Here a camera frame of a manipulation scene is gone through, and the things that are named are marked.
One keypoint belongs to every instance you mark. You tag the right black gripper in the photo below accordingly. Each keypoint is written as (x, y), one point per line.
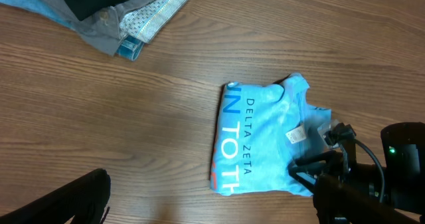
(336, 162)

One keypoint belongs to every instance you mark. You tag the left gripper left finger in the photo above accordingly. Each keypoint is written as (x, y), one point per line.
(82, 201)

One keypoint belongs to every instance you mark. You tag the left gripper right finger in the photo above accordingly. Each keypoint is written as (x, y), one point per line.
(332, 198)

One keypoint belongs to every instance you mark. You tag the light blue printed t-shirt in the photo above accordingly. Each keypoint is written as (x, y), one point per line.
(260, 132)

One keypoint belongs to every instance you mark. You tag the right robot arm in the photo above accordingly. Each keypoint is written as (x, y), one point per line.
(399, 182)

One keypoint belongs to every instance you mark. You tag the folded grey garment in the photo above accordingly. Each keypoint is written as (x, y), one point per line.
(107, 28)

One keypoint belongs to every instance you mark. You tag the folded blue denim garment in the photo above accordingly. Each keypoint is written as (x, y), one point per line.
(129, 47)

